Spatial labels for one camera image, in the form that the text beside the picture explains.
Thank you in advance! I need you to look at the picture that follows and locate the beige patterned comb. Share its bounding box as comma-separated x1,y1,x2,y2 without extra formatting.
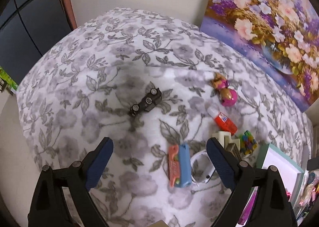
225,143,242,161

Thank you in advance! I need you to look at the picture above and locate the white smartwatch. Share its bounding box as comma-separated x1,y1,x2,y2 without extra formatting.
190,150,215,186

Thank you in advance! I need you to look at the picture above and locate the white charger plug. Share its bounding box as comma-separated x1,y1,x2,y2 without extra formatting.
211,131,241,150

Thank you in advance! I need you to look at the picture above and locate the orange blue toy case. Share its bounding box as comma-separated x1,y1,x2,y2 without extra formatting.
168,143,192,188

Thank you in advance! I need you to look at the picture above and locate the black toy car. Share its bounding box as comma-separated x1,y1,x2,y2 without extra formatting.
128,88,162,117

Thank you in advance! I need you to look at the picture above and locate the purple bar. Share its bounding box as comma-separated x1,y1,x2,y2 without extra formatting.
237,187,258,225

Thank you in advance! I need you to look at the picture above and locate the teal white box lid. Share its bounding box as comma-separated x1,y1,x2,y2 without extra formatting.
249,143,305,227

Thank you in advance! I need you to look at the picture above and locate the orange glue bottle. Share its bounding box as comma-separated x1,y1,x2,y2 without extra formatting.
207,107,237,135

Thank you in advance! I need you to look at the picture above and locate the pink doll ball toy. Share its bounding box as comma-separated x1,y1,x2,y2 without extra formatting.
210,73,238,107

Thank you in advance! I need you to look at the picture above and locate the grey floral blanket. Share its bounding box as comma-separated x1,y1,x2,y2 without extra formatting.
17,8,313,226

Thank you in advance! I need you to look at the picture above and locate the dark cabinet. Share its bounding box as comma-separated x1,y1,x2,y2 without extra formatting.
1,0,71,84

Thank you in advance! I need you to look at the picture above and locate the floral painting canvas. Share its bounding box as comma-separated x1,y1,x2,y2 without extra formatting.
201,0,318,111

